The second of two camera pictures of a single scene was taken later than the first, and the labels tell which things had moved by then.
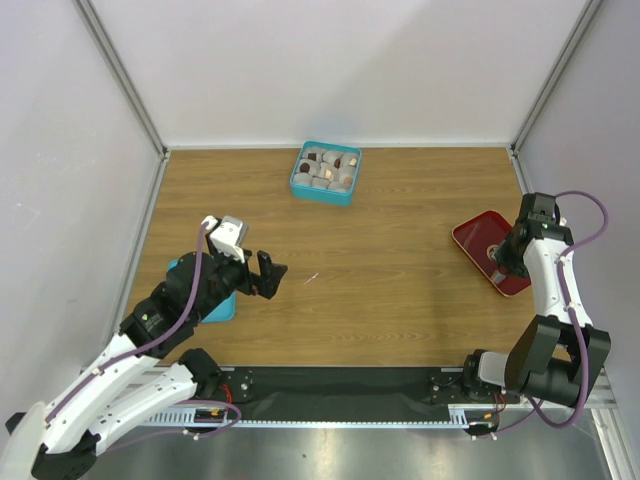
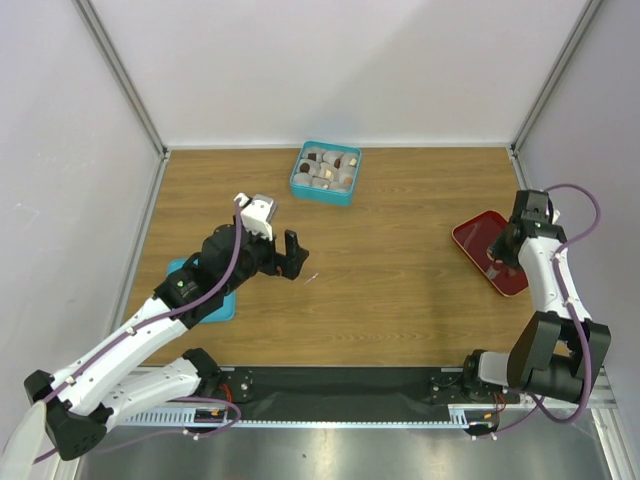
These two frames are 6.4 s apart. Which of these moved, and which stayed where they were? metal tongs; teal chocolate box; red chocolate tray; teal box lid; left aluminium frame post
Moved: metal tongs
Stayed: left aluminium frame post; teal box lid; teal chocolate box; red chocolate tray
